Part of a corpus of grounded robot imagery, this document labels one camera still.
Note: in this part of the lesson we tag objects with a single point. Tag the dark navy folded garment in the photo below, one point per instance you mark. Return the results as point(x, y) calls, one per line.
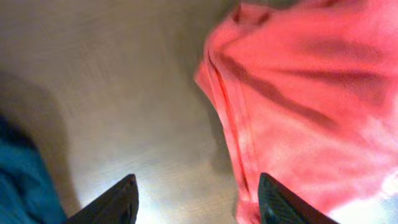
point(28, 194)

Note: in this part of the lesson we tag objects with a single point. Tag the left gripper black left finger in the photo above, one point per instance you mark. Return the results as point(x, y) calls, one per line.
point(119, 204)

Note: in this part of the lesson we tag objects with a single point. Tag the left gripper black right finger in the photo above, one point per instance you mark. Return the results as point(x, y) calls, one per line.
point(279, 205)

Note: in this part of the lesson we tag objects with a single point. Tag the red t-shirt with logo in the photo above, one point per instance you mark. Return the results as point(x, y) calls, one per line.
point(308, 94)

